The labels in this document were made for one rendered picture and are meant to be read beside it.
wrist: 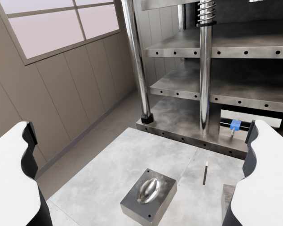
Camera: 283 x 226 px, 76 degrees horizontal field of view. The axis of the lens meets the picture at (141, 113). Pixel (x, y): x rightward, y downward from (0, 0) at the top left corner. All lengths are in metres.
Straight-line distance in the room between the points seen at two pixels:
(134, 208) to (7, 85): 1.76
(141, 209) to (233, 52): 0.78
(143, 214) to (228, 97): 0.70
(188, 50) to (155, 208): 0.76
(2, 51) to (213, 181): 2.02
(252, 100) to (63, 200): 1.03
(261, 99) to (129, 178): 0.75
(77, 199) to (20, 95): 1.50
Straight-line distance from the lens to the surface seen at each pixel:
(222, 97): 1.07
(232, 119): 1.11
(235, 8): 1.76
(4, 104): 2.18
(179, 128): 1.23
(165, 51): 1.09
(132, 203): 0.79
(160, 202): 0.77
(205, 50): 0.95
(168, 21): 3.31
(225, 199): 0.74
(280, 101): 1.05
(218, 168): 0.97
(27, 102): 2.27
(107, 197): 0.92
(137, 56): 1.13
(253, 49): 0.96
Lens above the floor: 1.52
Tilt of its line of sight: 30 degrees down
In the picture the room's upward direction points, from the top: 11 degrees counter-clockwise
